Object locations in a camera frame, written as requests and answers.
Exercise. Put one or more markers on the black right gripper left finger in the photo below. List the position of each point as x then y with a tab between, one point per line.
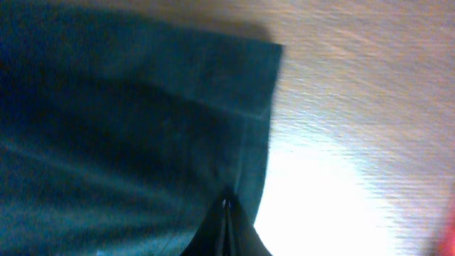
209	239

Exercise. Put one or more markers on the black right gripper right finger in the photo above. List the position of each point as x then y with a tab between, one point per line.
241	238

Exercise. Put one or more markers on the dark green t-shirt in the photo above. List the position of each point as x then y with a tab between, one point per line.
118	132

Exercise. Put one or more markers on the red t-shirt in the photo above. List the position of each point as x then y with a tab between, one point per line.
445	244

